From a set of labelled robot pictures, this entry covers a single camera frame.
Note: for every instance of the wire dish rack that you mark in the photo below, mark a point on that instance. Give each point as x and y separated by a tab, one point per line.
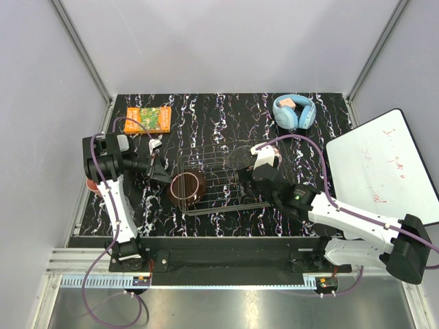
223	192

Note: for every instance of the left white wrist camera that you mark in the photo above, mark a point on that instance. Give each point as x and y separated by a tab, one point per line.
154	144

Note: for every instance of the small pink cup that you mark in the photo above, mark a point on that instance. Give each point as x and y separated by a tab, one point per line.
92	187

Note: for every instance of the orange book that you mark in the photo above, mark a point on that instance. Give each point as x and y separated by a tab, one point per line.
148	120

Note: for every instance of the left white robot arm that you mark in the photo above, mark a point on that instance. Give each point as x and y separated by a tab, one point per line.
106	158

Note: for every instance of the clear glass bowl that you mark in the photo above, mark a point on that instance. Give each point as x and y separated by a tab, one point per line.
240	158

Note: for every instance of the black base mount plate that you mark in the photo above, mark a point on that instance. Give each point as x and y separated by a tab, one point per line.
223	256

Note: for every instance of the white whiteboard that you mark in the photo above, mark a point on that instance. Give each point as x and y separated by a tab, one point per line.
377	167

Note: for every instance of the pink cube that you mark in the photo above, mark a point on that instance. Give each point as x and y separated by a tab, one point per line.
286	102

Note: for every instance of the blue triangle pattern bowl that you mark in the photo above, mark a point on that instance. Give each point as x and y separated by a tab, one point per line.
277	157

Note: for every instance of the clear drinking glass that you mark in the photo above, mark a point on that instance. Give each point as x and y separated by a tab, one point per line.
130	208

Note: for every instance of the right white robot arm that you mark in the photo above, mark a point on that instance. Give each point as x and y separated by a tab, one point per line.
400	246

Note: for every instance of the light blue headphones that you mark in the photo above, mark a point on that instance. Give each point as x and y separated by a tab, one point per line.
301	117

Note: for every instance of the red floral plate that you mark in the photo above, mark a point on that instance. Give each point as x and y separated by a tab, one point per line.
187	189

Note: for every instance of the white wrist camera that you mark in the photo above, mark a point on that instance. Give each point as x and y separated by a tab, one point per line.
264	155
154	144

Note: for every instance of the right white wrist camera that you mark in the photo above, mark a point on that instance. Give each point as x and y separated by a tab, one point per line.
264	155

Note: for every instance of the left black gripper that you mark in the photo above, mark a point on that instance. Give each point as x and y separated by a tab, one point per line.
157	172

